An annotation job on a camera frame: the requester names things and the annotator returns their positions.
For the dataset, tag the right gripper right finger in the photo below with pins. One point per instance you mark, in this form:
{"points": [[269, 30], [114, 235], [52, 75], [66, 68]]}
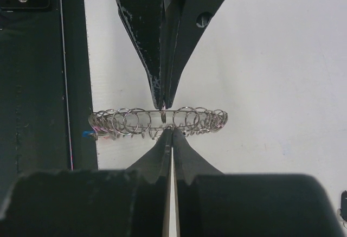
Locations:
{"points": [[211, 203]]}

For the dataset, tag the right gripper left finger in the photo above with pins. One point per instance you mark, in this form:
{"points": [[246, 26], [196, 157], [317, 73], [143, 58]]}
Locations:
{"points": [[130, 202]]}

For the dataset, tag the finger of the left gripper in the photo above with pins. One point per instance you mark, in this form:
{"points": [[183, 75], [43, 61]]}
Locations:
{"points": [[142, 20], [183, 24]]}

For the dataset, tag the metal disc with keyrings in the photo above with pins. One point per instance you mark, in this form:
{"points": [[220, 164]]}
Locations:
{"points": [[130, 122]]}

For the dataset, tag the blue key tag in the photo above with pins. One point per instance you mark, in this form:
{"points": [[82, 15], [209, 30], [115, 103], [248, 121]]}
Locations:
{"points": [[90, 134]]}

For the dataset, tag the far black key fob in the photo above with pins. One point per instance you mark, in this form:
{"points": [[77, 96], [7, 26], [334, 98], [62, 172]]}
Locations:
{"points": [[342, 211]]}

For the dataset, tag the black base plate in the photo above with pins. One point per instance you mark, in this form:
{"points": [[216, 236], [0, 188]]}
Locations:
{"points": [[45, 89]]}

